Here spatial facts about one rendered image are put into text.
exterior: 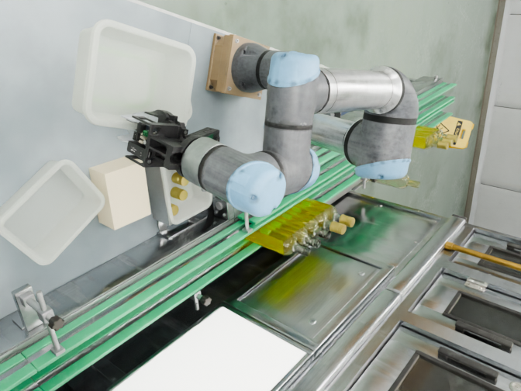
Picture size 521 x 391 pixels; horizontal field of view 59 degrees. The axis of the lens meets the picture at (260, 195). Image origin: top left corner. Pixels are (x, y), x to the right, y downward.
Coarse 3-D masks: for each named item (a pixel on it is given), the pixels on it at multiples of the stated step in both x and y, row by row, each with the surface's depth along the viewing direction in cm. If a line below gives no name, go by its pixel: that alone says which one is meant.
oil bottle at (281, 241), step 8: (256, 232) 150; (264, 232) 148; (272, 232) 148; (280, 232) 148; (288, 232) 147; (256, 240) 152; (264, 240) 149; (272, 240) 146; (280, 240) 144; (288, 240) 143; (296, 240) 145; (272, 248) 148; (280, 248) 145; (288, 248) 143
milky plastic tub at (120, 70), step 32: (96, 32) 74; (128, 32) 78; (96, 64) 83; (128, 64) 88; (160, 64) 93; (192, 64) 90; (96, 96) 84; (128, 96) 89; (160, 96) 95; (128, 128) 82
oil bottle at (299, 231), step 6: (270, 222) 154; (276, 222) 154; (282, 222) 154; (288, 222) 153; (282, 228) 150; (288, 228) 150; (294, 228) 150; (300, 228) 149; (300, 234) 147; (306, 234) 148; (300, 240) 147
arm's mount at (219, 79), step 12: (216, 36) 142; (228, 36) 139; (240, 36) 139; (216, 48) 142; (228, 48) 139; (216, 60) 142; (228, 60) 139; (216, 72) 142; (228, 72) 139; (216, 84) 144; (228, 84) 140; (240, 96) 157; (252, 96) 150
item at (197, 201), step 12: (168, 180) 140; (168, 192) 132; (192, 192) 150; (204, 192) 147; (168, 204) 133; (180, 204) 146; (192, 204) 146; (204, 204) 146; (168, 216) 135; (180, 216) 140
